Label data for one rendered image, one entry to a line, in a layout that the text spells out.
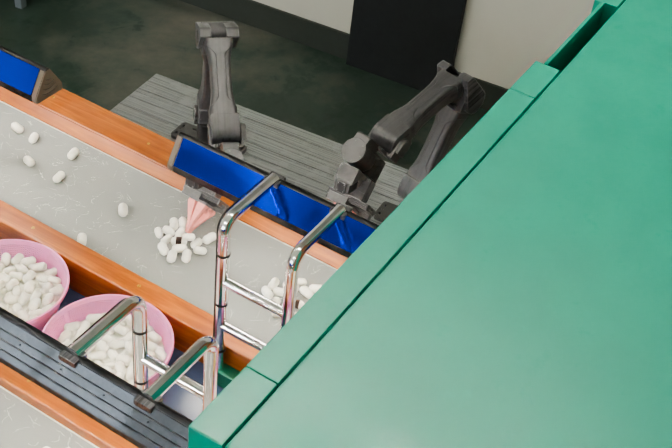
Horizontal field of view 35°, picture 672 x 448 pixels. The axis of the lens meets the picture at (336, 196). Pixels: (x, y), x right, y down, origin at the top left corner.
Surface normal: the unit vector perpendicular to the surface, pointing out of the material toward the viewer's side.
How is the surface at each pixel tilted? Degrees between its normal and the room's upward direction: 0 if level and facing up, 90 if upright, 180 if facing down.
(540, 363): 0
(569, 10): 90
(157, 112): 0
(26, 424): 0
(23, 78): 58
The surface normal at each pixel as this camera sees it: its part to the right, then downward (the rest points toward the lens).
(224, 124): 0.20, -0.13
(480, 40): -0.45, 0.54
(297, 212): -0.39, 0.02
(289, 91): 0.10, -0.77
